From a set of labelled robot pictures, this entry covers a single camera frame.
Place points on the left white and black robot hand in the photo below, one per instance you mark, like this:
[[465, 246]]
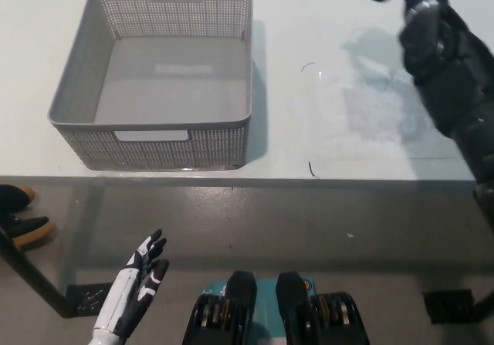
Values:
[[127, 302]]

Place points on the black table foot plate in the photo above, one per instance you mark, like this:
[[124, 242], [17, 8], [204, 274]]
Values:
[[447, 306], [90, 300]]

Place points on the black ribbed robot body block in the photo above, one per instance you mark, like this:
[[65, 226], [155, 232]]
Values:
[[225, 314], [308, 314]]

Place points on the black shoe with tan sole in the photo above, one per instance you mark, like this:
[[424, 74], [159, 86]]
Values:
[[15, 197], [31, 231]]

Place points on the grey perforated plastic basket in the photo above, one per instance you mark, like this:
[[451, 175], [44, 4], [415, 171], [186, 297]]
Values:
[[166, 86]]

